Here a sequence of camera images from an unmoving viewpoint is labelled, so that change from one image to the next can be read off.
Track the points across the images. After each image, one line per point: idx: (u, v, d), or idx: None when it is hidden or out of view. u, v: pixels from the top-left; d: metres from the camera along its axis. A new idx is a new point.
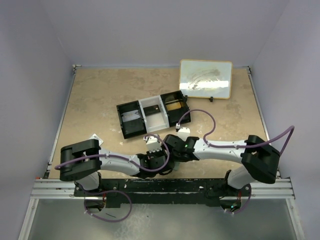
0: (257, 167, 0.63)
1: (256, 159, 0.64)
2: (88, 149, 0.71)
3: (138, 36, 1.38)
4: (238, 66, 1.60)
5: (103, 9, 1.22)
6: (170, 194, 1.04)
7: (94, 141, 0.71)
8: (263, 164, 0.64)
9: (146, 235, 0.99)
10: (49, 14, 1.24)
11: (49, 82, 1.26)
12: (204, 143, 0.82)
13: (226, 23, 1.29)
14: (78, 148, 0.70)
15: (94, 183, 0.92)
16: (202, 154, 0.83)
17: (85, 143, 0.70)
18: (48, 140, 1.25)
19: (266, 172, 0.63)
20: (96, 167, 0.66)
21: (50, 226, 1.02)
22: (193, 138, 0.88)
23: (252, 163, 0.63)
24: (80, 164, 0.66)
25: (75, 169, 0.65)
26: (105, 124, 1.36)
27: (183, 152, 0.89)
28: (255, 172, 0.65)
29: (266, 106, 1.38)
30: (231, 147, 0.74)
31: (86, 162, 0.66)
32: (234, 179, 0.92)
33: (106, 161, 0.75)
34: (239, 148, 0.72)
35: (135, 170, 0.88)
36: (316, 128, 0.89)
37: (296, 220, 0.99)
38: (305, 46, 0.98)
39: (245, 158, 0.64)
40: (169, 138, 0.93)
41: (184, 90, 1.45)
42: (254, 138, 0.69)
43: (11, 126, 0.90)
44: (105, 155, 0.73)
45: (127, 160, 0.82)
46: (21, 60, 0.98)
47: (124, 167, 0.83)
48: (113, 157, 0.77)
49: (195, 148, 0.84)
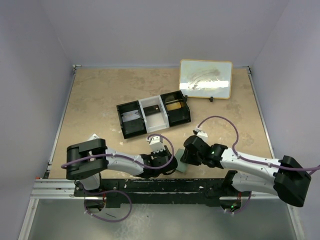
0: (288, 189, 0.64)
1: (289, 181, 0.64)
2: (94, 149, 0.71)
3: (138, 36, 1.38)
4: (238, 66, 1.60)
5: (103, 10, 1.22)
6: (170, 194, 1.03)
7: (101, 141, 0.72)
8: (295, 187, 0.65)
9: (146, 235, 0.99)
10: (49, 14, 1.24)
11: (49, 82, 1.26)
12: (233, 153, 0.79)
13: (226, 23, 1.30)
14: (84, 147, 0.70)
15: (94, 183, 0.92)
16: (230, 164, 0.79)
17: (91, 142, 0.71)
18: (48, 140, 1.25)
19: (295, 195, 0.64)
20: (103, 166, 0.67)
21: (50, 226, 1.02)
22: (221, 146, 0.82)
23: (284, 184, 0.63)
24: (86, 164, 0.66)
25: (82, 168, 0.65)
26: (105, 124, 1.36)
27: (209, 159, 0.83)
28: (283, 192, 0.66)
29: (266, 106, 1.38)
30: (263, 164, 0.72)
31: (93, 161, 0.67)
32: (240, 185, 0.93)
33: (112, 161, 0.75)
34: (272, 166, 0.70)
35: (140, 170, 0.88)
36: (316, 128, 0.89)
37: (296, 220, 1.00)
38: (305, 46, 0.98)
39: (278, 178, 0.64)
40: (195, 139, 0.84)
41: (184, 90, 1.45)
42: (289, 159, 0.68)
43: (11, 126, 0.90)
44: (111, 154, 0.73)
45: (132, 160, 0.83)
46: (21, 60, 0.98)
47: (129, 167, 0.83)
48: (119, 157, 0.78)
49: (223, 157, 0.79)
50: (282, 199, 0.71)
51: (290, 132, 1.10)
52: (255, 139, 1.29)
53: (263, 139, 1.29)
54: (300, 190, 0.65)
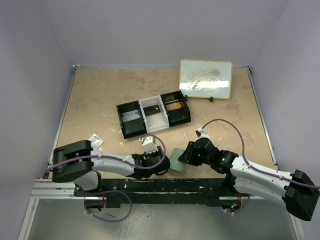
0: (299, 204, 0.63)
1: (299, 195, 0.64)
2: (80, 151, 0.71)
3: (138, 36, 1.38)
4: (238, 66, 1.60)
5: (103, 10, 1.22)
6: (170, 194, 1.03)
7: (86, 142, 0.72)
8: (305, 202, 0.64)
9: (146, 235, 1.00)
10: (49, 14, 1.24)
11: (49, 82, 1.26)
12: (244, 163, 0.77)
13: (226, 23, 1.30)
14: (70, 149, 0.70)
15: (91, 183, 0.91)
16: (240, 173, 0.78)
17: (77, 144, 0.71)
18: (48, 140, 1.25)
19: (305, 210, 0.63)
20: (88, 168, 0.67)
21: (50, 226, 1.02)
22: (232, 153, 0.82)
23: (295, 198, 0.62)
24: (71, 166, 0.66)
25: (67, 171, 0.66)
26: (105, 124, 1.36)
27: (218, 165, 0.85)
28: (292, 206, 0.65)
29: (266, 106, 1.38)
30: (274, 176, 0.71)
31: (78, 163, 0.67)
32: (244, 187, 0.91)
33: (98, 162, 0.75)
34: (284, 180, 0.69)
35: (130, 170, 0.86)
36: (316, 128, 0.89)
37: (297, 220, 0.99)
38: (305, 46, 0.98)
39: (288, 192, 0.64)
40: (208, 144, 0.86)
41: (184, 90, 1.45)
42: (300, 174, 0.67)
43: (11, 126, 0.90)
44: (97, 156, 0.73)
45: (121, 160, 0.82)
46: (21, 60, 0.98)
47: (118, 168, 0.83)
48: (106, 158, 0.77)
49: (233, 165, 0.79)
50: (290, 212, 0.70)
51: (291, 132, 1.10)
52: (255, 139, 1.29)
53: (263, 139, 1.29)
54: (310, 204, 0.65)
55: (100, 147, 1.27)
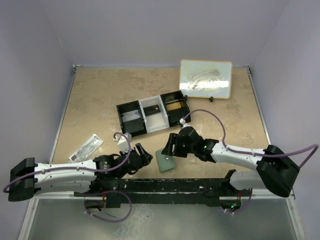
0: (271, 177, 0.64)
1: (272, 168, 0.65)
2: (25, 170, 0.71)
3: (138, 36, 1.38)
4: (238, 66, 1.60)
5: (103, 10, 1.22)
6: (170, 194, 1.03)
7: (30, 160, 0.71)
8: (279, 175, 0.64)
9: (146, 235, 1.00)
10: (49, 14, 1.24)
11: (49, 82, 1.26)
12: (222, 146, 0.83)
13: (226, 23, 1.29)
14: (18, 169, 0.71)
15: (80, 187, 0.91)
16: (220, 157, 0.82)
17: (22, 164, 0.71)
18: (48, 140, 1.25)
19: (279, 183, 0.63)
20: (30, 187, 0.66)
21: (50, 226, 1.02)
22: (214, 141, 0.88)
23: (266, 171, 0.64)
24: (16, 186, 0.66)
25: (14, 191, 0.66)
26: (105, 124, 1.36)
27: (202, 152, 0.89)
28: (268, 182, 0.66)
29: (266, 106, 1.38)
30: (248, 154, 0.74)
31: (21, 183, 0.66)
32: (238, 182, 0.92)
33: (43, 177, 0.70)
34: (256, 155, 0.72)
35: (90, 175, 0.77)
36: (316, 128, 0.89)
37: (297, 220, 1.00)
38: (305, 46, 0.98)
39: (260, 166, 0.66)
40: (192, 132, 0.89)
41: (184, 90, 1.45)
42: (274, 148, 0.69)
43: (11, 126, 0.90)
44: (40, 171, 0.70)
45: (74, 167, 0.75)
46: (21, 60, 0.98)
47: (74, 177, 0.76)
48: (54, 170, 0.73)
49: (213, 150, 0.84)
50: (271, 191, 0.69)
51: (290, 132, 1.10)
52: (255, 139, 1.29)
53: (263, 139, 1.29)
54: (286, 180, 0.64)
55: (100, 147, 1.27)
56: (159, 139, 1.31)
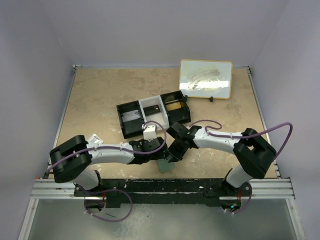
0: (247, 158, 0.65)
1: (248, 150, 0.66)
2: (76, 146, 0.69)
3: (138, 35, 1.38)
4: (238, 66, 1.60)
5: (102, 10, 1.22)
6: (170, 194, 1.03)
7: (80, 137, 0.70)
8: (254, 156, 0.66)
9: (146, 235, 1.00)
10: (49, 14, 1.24)
11: (49, 82, 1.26)
12: (204, 131, 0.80)
13: (226, 23, 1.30)
14: (65, 147, 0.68)
15: (92, 182, 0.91)
16: (201, 141, 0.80)
17: (71, 141, 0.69)
18: (48, 140, 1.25)
19: (255, 164, 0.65)
20: (87, 160, 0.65)
21: (50, 226, 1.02)
22: (197, 127, 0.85)
23: (242, 152, 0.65)
24: (70, 163, 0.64)
25: (67, 168, 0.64)
26: (105, 124, 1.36)
27: (185, 138, 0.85)
28: (244, 163, 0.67)
29: (266, 106, 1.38)
30: (226, 137, 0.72)
31: (76, 158, 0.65)
32: (231, 178, 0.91)
33: (96, 154, 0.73)
34: (235, 138, 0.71)
35: (130, 156, 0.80)
36: (316, 129, 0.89)
37: (296, 220, 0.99)
38: (305, 47, 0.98)
39: (237, 147, 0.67)
40: (175, 124, 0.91)
41: (184, 90, 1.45)
42: (251, 131, 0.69)
43: (11, 126, 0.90)
44: (93, 148, 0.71)
45: (119, 148, 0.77)
46: (21, 60, 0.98)
47: (116, 156, 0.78)
48: (103, 148, 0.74)
49: (195, 135, 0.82)
50: (247, 173, 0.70)
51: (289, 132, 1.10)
52: None
53: None
54: (262, 161, 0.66)
55: None
56: None
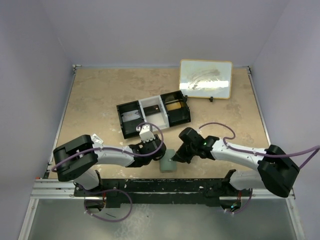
0: (272, 177, 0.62)
1: (273, 169, 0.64)
2: (81, 146, 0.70)
3: (138, 36, 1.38)
4: (238, 66, 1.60)
5: (102, 10, 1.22)
6: (170, 194, 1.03)
7: (87, 137, 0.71)
8: (279, 175, 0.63)
9: (146, 235, 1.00)
10: (50, 14, 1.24)
11: (49, 82, 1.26)
12: (223, 144, 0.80)
13: (226, 23, 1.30)
14: (71, 146, 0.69)
15: (93, 182, 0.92)
16: (220, 154, 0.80)
17: (77, 140, 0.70)
18: (48, 141, 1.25)
19: (281, 184, 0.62)
20: (93, 159, 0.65)
21: (50, 226, 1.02)
22: (213, 138, 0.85)
23: (268, 171, 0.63)
24: (75, 161, 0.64)
25: (72, 167, 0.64)
26: (105, 124, 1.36)
27: (201, 149, 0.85)
28: (268, 182, 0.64)
29: (266, 106, 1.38)
30: (249, 153, 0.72)
31: (82, 157, 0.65)
32: (238, 182, 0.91)
33: (101, 154, 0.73)
34: (258, 155, 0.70)
35: (130, 159, 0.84)
36: (316, 128, 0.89)
37: (297, 220, 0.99)
38: (304, 47, 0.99)
39: (262, 166, 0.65)
40: (190, 131, 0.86)
41: (184, 90, 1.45)
42: (275, 148, 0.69)
43: (11, 127, 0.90)
44: (99, 148, 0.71)
45: (120, 150, 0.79)
46: (21, 61, 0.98)
47: (118, 158, 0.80)
48: (108, 149, 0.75)
49: (213, 147, 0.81)
50: (269, 191, 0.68)
51: (290, 132, 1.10)
52: (255, 139, 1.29)
53: (263, 139, 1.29)
54: (286, 180, 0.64)
55: None
56: None
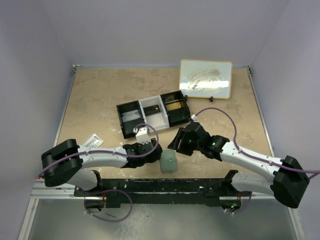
0: (286, 189, 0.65)
1: (288, 182, 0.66)
2: (67, 150, 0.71)
3: (138, 36, 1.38)
4: (238, 66, 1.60)
5: (102, 10, 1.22)
6: (170, 194, 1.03)
7: (72, 141, 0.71)
8: (293, 188, 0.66)
9: (146, 235, 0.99)
10: (50, 14, 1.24)
11: (49, 82, 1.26)
12: (234, 148, 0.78)
13: (226, 23, 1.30)
14: (56, 151, 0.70)
15: (91, 183, 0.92)
16: (229, 158, 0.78)
17: (62, 145, 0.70)
18: (48, 141, 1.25)
19: (293, 196, 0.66)
20: (77, 164, 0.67)
21: (50, 226, 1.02)
22: (223, 138, 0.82)
23: (283, 184, 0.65)
24: (61, 167, 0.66)
25: (57, 173, 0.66)
26: (105, 124, 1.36)
27: (208, 149, 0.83)
28: (280, 191, 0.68)
29: (266, 106, 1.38)
30: (264, 162, 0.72)
31: (67, 162, 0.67)
32: (240, 184, 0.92)
33: (87, 158, 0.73)
34: (273, 165, 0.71)
35: (123, 161, 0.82)
36: (316, 128, 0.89)
37: (297, 220, 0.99)
38: (304, 47, 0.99)
39: (277, 177, 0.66)
40: (199, 128, 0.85)
41: (184, 90, 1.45)
42: (291, 160, 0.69)
43: (11, 127, 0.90)
44: (84, 152, 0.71)
45: (111, 152, 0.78)
46: (21, 61, 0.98)
47: (109, 161, 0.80)
48: (95, 152, 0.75)
49: (223, 149, 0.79)
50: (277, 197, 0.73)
51: (290, 132, 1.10)
52: (255, 139, 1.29)
53: (263, 139, 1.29)
54: (298, 192, 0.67)
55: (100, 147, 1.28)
56: (160, 140, 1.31)
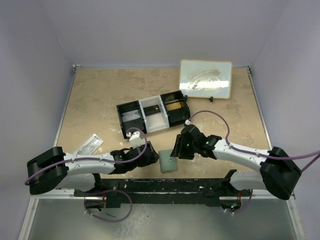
0: (274, 179, 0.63)
1: (275, 171, 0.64)
2: (54, 158, 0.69)
3: (138, 36, 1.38)
4: (238, 66, 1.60)
5: (102, 10, 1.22)
6: (170, 194, 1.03)
7: (58, 148, 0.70)
8: (282, 178, 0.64)
9: (146, 235, 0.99)
10: (50, 15, 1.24)
11: (49, 82, 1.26)
12: (225, 144, 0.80)
13: (226, 23, 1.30)
14: (42, 158, 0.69)
15: (87, 184, 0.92)
16: (221, 154, 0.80)
17: (48, 152, 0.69)
18: (48, 141, 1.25)
19: (282, 186, 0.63)
20: (63, 172, 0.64)
21: (50, 227, 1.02)
22: (216, 137, 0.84)
23: (269, 173, 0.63)
24: (46, 175, 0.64)
25: (42, 180, 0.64)
26: (105, 124, 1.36)
27: (203, 148, 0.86)
28: (269, 183, 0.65)
29: (266, 106, 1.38)
30: (252, 154, 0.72)
31: (52, 170, 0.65)
32: (238, 182, 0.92)
33: (73, 166, 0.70)
34: (261, 156, 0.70)
35: (110, 167, 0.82)
36: (315, 128, 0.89)
37: (297, 220, 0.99)
38: (304, 47, 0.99)
39: (264, 167, 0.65)
40: (193, 129, 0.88)
41: (184, 90, 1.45)
42: (278, 150, 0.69)
43: (12, 127, 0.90)
44: (70, 159, 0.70)
45: (98, 159, 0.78)
46: (21, 61, 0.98)
47: (96, 168, 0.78)
48: (81, 160, 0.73)
49: (215, 147, 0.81)
50: (269, 191, 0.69)
51: (290, 132, 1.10)
52: (255, 139, 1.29)
53: (263, 139, 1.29)
54: (287, 182, 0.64)
55: (100, 148, 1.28)
56: (160, 140, 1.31)
